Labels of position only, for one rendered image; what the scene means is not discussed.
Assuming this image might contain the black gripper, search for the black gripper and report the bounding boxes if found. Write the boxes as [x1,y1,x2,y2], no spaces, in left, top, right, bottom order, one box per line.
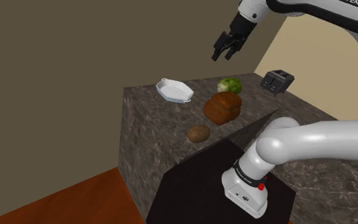
[210,11,258,62]

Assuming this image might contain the green round cabbage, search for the green round cabbage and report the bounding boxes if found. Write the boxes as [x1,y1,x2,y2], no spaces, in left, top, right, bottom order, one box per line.
[217,77,244,95]

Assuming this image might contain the brown bread loaf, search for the brown bread loaf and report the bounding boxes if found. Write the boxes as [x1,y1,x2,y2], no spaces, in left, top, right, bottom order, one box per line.
[203,91,243,126]

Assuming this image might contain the black toaster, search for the black toaster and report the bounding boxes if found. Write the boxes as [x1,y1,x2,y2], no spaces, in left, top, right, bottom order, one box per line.
[259,69,296,94]

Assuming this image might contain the white ribbed baking dish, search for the white ribbed baking dish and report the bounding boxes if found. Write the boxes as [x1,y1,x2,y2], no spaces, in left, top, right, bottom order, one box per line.
[155,78,195,104]

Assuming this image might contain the brown potato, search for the brown potato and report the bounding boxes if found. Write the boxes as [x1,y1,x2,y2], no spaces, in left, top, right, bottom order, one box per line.
[186,124,211,144]

